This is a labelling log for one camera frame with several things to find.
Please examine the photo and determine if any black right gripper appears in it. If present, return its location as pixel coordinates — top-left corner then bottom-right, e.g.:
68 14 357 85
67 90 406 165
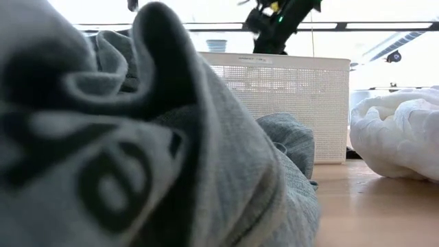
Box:
245 8 302 55

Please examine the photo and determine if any background black frame rail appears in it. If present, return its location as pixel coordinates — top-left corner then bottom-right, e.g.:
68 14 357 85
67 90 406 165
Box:
368 82 435 93

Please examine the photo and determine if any black ceiling cable reel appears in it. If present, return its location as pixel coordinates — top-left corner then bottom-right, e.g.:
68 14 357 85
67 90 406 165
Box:
385 49 403 64

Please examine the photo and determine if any dark grey lettered underwear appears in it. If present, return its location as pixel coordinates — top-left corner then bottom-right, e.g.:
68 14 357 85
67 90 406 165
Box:
0 0 322 247

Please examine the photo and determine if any white lace garment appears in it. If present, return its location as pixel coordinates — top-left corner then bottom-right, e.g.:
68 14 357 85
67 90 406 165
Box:
349 86 439 183

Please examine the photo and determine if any light grey garment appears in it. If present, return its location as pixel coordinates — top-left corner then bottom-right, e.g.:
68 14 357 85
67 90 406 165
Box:
255 112 316 181

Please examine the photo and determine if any thin hanging cable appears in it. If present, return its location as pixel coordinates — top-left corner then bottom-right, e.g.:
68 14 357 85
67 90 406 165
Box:
310 12 315 58

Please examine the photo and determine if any round silver ceiling duct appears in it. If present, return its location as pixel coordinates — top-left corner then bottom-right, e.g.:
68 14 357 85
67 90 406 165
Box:
205 39 228 53

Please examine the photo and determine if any white perforated plastic basket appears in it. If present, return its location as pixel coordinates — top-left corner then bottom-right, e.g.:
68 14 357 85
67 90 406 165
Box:
200 51 351 165

